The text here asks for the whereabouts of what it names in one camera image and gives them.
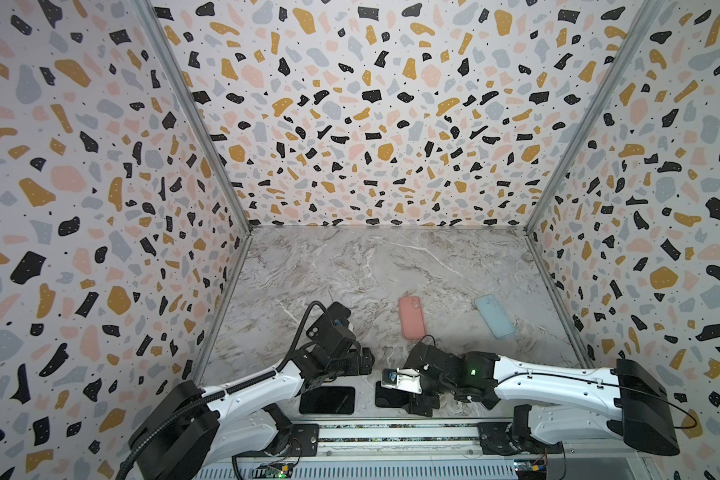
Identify black phone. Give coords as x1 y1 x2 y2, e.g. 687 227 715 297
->
299 386 356 415
374 381 412 411

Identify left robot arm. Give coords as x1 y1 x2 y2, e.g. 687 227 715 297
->
116 324 375 479

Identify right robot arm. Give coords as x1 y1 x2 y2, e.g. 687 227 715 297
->
382 342 680 457

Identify black phone case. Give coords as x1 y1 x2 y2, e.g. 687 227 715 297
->
307 302 352 341

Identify light blue phone case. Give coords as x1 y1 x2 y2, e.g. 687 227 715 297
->
474 295 516 339

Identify left circuit board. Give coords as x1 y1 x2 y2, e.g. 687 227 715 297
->
252 463 294 479

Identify circuit board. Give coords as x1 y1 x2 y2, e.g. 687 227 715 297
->
252 463 294 479
513 459 548 480

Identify right circuit board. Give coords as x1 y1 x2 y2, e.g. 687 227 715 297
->
513 459 548 480

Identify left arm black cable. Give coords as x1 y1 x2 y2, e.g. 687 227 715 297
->
278 299 331 370

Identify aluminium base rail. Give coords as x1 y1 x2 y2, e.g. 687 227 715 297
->
137 416 655 480

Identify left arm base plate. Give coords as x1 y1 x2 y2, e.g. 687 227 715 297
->
264 423 320 458

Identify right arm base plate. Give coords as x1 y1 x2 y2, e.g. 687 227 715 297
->
477 421 564 456

